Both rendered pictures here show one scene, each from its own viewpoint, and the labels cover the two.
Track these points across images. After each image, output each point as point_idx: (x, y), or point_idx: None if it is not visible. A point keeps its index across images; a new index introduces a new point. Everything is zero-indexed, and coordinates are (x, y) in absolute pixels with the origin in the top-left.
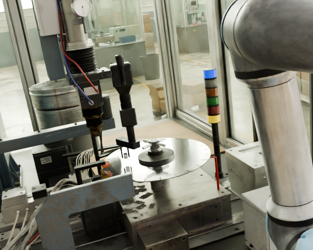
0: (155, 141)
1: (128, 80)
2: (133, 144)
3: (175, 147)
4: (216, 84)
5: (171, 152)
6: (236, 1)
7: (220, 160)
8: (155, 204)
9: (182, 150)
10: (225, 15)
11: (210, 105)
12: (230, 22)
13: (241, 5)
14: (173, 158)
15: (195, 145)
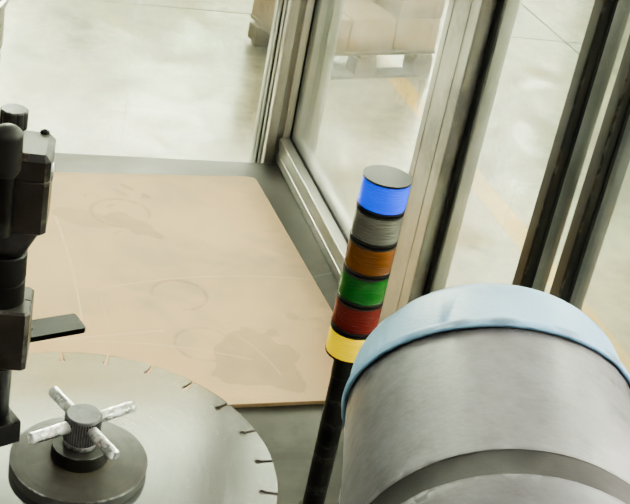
0: (87, 423)
1: (28, 219)
2: None
3: (165, 437)
4: (394, 237)
5: (135, 470)
6: (430, 343)
7: (329, 477)
8: None
9: (182, 461)
10: (375, 363)
11: (350, 303)
12: (358, 470)
13: (415, 458)
14: (134, 501)
15: (238, 450)
